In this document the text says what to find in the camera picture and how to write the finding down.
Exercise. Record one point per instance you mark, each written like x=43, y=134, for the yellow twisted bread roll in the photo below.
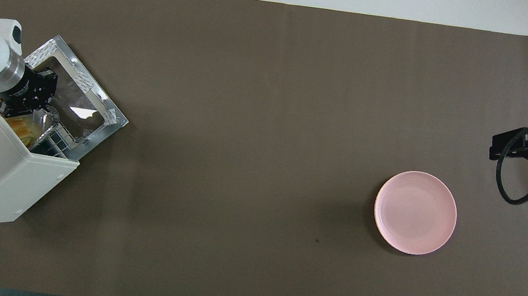
x=22, y=129

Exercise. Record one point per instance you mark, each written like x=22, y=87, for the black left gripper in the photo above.
x=32, y=87

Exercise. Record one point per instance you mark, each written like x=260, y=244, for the pink round plate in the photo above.
x=414, y=213

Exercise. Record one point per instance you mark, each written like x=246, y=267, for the aluminium foil tray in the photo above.
x=48, y=124

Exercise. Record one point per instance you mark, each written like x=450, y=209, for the glass oven door metal frame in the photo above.
x=96, y=97

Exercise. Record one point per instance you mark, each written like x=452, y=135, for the brown paper table mat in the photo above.
x=260, y=178

